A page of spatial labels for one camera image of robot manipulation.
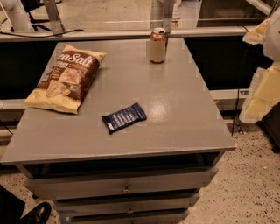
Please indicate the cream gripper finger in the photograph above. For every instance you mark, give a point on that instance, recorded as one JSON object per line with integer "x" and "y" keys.
{"x": 264, "y": 94}
{"x": 256, "y": 35}

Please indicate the orange soda can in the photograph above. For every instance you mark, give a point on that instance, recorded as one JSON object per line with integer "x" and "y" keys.
{"x": 156, "y": 47}

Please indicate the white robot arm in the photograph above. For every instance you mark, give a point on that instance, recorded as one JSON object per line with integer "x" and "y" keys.
{"x": 271, "y": 43}

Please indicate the blue snack bar wrapper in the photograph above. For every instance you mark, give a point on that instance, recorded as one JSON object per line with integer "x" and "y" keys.
{"x": 124, "y": 118}

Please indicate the grey drawer cabinet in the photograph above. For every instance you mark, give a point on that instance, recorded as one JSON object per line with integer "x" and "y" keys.
{"x": 165, "y": 160}

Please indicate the top drawer knob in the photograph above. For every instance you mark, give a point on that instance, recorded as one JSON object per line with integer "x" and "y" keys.
{"x": 126, "y": 190}

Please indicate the drawer knob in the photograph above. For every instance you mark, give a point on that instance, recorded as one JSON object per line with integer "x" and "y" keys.
{"x": 130, "y": 210}
{"x": 126, "y": 190}

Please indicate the middle drawer knob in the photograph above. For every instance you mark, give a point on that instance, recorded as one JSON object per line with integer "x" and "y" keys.
{"x": 130, "y": 210}

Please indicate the sea salt chips bag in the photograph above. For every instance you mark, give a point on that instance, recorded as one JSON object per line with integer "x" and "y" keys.
{"x": 64, "y": 88}

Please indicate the black shoe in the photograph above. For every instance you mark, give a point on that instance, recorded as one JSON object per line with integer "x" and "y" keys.
{"x": 38, "y": 215}

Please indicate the grey metal rail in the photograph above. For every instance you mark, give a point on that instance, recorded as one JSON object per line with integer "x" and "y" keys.
{"x": 219, "y": 31}

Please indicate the metal frame post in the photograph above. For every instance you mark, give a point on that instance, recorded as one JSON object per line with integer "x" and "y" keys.
{"x": 167, "y": 14}

